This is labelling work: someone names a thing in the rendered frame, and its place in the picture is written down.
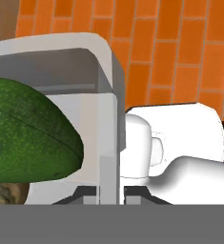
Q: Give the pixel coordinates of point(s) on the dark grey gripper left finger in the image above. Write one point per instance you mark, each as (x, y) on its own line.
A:
(86, 191)

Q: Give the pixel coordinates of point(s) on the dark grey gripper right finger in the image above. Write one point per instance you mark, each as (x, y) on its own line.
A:
(135, 191)

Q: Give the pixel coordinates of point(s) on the brown onion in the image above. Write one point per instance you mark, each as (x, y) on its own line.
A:
(5, 193)

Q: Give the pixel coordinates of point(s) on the green avocado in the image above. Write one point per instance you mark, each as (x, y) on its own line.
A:
(24, 133)

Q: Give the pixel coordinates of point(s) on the white rounded object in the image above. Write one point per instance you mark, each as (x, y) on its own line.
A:
(186, 133)

